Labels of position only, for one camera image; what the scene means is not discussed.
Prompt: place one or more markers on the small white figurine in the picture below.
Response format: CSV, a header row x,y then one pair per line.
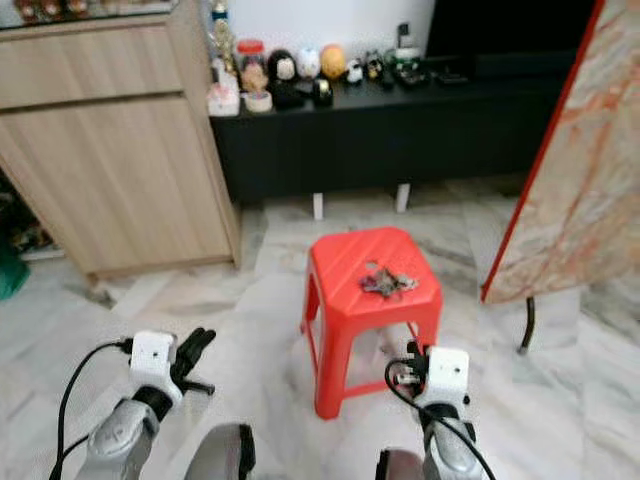
x,y
354,72

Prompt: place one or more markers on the red lid jar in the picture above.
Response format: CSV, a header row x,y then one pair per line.
x,y
251,65

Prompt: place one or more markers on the green white cup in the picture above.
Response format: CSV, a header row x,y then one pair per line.
x,y
408,58

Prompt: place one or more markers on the red plastic stool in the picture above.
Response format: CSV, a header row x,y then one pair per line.
x,y
370,315

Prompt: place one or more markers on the golden statue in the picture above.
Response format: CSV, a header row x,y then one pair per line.
x,y
222,38

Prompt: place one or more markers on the marble pattern board red edge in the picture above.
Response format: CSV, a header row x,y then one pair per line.
x,y
580,180

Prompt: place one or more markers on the grey left robot leg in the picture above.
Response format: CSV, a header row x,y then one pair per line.
x,y
220,455

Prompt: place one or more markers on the white console leg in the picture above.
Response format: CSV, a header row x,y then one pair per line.
x,y
318,206

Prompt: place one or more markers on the orange egg figurine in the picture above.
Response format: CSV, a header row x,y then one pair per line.
x,y
333,62

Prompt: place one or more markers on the grey robot leg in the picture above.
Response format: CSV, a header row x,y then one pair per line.
x,y
220,455
400,466

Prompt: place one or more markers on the small black round object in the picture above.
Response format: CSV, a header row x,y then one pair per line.
x,y
322,93

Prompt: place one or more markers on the black curved table leg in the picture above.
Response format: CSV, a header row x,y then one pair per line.
x,y
530,325

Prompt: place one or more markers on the light wooden cabinet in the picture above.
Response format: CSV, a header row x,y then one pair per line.
x,y
110,170

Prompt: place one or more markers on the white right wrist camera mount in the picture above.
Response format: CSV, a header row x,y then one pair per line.
x,y
448,375

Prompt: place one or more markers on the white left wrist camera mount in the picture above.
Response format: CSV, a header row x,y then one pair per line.
x,y
152,358

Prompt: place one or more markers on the white tape roll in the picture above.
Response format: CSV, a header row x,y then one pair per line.
x,y
258,101

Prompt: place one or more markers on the grey right robot leg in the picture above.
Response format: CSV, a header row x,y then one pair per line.
x,y
400,466

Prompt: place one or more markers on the white round figurine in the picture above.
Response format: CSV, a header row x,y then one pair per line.
x,y
308,62

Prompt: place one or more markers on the pink white box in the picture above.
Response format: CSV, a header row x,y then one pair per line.
x,y
223,100

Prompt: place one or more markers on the green bag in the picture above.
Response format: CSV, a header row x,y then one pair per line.
x,y
10,275

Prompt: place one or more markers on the black television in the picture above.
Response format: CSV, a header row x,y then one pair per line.
x,y
510,25

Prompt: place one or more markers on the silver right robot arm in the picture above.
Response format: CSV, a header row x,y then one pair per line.
x,y
450,450

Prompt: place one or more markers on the black haired doll figurine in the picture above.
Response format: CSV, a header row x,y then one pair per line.
x,y
281,66

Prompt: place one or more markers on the black low console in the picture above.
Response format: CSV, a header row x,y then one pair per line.
x,y
370,140

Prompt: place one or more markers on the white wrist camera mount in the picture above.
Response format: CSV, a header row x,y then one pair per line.
x,y
448,375
152,358

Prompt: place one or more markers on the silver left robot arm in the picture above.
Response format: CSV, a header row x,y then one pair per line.
x,y
120,440

